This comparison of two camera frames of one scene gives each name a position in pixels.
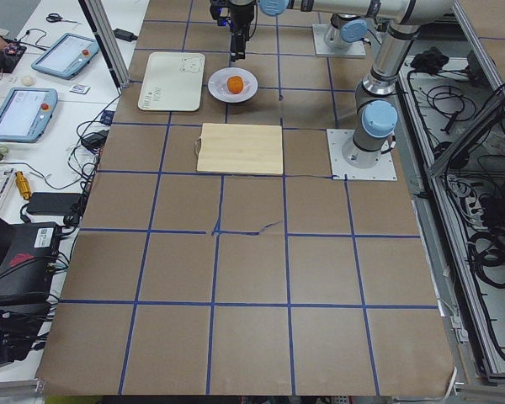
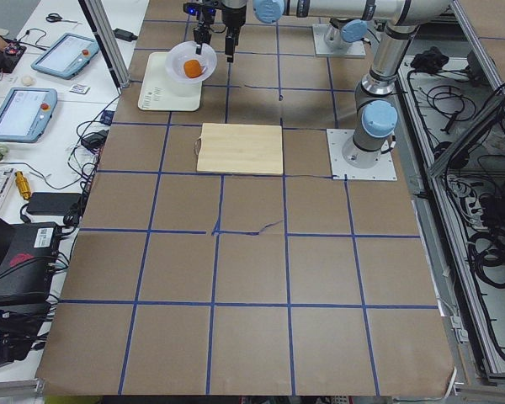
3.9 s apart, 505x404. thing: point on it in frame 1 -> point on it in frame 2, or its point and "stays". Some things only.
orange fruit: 235,84 -> 193,68
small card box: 79,88 stays
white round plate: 218,87 -> 185,51
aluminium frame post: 99,23 stays
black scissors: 55,17 stays
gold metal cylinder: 23,185 stays
